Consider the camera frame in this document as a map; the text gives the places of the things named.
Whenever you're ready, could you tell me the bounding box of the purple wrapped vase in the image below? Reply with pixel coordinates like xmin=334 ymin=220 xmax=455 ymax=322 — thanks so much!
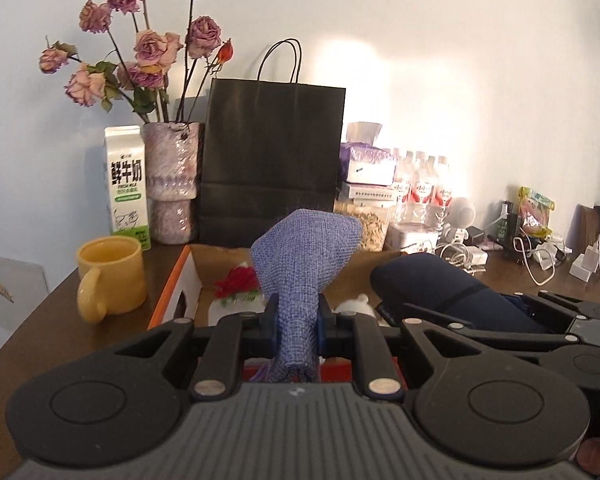
xmin=142 ymin=122 xmax=204 ymax=245

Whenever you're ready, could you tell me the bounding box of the yellow snack bag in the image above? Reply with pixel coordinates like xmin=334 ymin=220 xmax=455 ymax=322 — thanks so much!
xmin=518 ymin=186 xmax=555 ymax=240

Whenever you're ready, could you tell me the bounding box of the black paper bag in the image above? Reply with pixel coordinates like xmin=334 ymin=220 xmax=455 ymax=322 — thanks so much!
xmin=196 ymin=38 xmax=346 ymax=248

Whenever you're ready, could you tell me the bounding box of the red fabric flower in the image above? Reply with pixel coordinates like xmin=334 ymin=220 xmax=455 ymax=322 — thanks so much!
xmin=214 ymin=266 xmax=261 ymax=300

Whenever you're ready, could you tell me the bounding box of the white paper card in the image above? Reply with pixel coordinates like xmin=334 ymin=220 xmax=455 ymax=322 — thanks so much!
xmin=0 ymin=257 xmax=48 ymax=349

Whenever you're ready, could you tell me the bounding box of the white floral tin box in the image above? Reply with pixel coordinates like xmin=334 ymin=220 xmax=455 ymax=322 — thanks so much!
xmin=384 ymin=222 xmax=439 ymax=255

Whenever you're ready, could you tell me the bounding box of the dried pink rose bouquet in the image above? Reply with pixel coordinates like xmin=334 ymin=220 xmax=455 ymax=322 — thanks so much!
xmin=38 ymin=0 xmax=234 ymax=125

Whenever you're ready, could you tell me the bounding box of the purple tissue pack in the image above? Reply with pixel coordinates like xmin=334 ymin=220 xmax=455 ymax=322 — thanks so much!
xmin=339 ymin=122 xmax=396 ymax=186

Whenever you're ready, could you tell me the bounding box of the white translucent pouch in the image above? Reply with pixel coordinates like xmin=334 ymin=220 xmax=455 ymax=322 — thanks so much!
xmin=208 ymin=298 xmax=265 ymax=326

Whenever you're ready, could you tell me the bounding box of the person's right hand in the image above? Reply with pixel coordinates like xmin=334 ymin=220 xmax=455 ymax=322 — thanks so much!
xmin=576 ymin=438 xmax=600 ymax=476

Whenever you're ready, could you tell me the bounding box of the yellow white plush toy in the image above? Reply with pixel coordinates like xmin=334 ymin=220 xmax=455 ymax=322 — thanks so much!
xmin=335 ymin=294 xmax=375 ymax=318

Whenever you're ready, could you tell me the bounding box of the pack of water bottles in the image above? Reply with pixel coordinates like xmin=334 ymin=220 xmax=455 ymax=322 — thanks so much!
xmin=393 ymin=152 xmax=452 ymax=231

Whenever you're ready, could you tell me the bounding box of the purple woven cloth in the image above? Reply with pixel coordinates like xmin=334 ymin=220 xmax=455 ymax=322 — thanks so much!
xmin=250 ymin=209 xmax=362 ymax=382

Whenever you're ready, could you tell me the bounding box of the dark navy pouch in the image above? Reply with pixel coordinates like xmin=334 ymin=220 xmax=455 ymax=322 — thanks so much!
xmin=370 ymin=252 xmax=545 ymax=334

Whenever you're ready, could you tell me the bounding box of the clear jar of seeds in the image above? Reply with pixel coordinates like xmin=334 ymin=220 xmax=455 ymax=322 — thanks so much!
xmin=334 ymin=200 xmax=392 ymax=252

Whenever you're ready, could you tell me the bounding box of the red cardboard box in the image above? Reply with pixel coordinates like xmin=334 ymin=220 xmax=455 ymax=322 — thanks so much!
xmin=146 ymin=242 xmax=406 ymax=386

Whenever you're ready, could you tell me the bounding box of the white power adapter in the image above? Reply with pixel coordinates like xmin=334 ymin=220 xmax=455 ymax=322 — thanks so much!
xmin=466 ymin=246 xmax=488 ymax=266

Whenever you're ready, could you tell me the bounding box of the white milk carton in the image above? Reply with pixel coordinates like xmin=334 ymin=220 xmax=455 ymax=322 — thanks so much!
xmin=104 ymin=126 xmax=151 ymax=252

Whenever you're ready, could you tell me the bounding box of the white charger with cable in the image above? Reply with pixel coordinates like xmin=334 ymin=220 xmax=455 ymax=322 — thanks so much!
xmin=569 ymin=236 xmax=600 ymax=283

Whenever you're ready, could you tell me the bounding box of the yellow ceramic mug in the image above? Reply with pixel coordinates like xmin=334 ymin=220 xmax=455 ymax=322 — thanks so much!
xmin=76 ymin=235 xmax=147 ymax=324

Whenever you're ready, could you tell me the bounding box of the white flat box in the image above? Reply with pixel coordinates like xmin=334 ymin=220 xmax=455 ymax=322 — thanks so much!
xmin=338 ymin=182 xmax=396 ymax=202

